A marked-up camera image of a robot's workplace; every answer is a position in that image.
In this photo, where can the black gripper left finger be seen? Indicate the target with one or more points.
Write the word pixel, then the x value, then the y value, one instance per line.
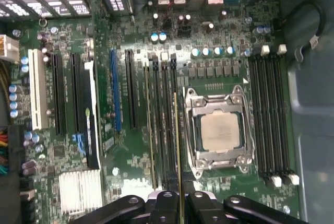
pixel 167 208

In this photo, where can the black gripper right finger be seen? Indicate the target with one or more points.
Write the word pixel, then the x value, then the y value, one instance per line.
pixel 198 208

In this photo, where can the green RAM stick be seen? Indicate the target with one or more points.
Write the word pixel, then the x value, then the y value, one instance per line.
pixel 178 156

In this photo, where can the CPU socket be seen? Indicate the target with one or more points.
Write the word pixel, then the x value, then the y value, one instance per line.
pixel 190 179

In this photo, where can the silver CPU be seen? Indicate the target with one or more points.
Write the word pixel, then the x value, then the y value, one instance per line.
pixel 220 132

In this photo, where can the silver finned chipset heatsink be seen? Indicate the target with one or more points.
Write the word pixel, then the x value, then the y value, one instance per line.
pixel 78 192

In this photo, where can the black graphics card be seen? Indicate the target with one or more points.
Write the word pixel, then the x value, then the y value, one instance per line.
pixel 92 143

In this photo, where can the long black expansion slot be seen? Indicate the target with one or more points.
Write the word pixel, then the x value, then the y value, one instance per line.
pixel 131 91

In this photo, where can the blue expansion slot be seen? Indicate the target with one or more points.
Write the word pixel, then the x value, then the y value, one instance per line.
pixel 115 91

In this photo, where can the black and grey PC case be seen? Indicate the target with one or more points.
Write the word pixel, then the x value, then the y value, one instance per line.
pixel 313 130

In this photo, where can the short black expansion slot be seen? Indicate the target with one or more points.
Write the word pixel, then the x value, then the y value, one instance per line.
pixel 59 93
pixel 77 93

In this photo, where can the green motherboard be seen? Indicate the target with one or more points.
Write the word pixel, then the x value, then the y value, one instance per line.
pixel 135 41

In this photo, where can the white expansion slot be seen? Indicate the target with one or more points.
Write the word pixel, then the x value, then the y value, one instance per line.
pixel 37 91

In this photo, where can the white power connector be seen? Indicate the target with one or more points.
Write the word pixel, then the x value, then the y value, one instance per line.
pixel 10 49

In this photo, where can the metal socket cover frame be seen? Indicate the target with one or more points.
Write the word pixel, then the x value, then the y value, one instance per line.
pixel 201 105

